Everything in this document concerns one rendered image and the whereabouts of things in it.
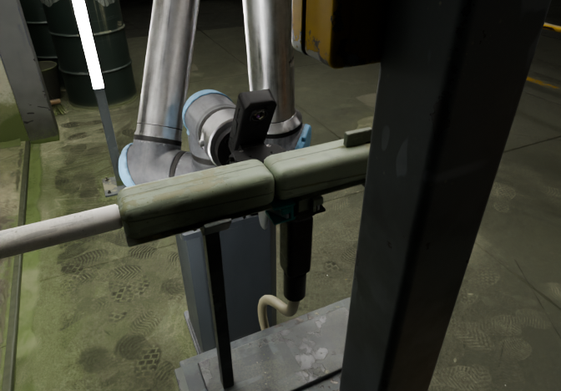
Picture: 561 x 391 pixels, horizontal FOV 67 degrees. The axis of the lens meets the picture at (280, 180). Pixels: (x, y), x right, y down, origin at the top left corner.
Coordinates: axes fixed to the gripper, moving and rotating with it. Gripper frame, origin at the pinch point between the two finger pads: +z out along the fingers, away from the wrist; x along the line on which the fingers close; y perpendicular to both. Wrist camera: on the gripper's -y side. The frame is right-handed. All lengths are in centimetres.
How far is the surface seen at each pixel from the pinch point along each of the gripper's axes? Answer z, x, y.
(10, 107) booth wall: -278, 64, 75
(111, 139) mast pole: -196, 11, 73
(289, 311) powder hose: -1.6, -0.2, 19.4
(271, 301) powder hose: -8.0, -0.4, 23.7
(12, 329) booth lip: -106, 62, 105
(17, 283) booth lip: -132, 61, 104
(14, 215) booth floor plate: -187, 65, 102
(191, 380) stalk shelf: -4.9, 13.8, 30.6
